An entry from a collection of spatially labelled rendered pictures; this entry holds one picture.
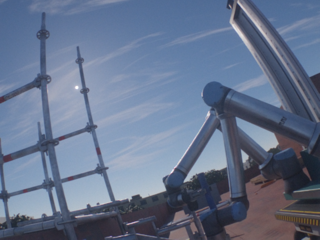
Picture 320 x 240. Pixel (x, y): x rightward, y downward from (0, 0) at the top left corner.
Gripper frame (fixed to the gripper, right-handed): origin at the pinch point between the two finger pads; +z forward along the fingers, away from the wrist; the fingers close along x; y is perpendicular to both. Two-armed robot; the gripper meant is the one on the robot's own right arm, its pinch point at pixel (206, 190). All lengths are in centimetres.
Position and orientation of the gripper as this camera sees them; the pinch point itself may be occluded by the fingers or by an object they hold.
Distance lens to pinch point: 120.2
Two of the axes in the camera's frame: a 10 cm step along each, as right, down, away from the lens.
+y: -3.2, -8.5, 4.1
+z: 4.6, -5.2, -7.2
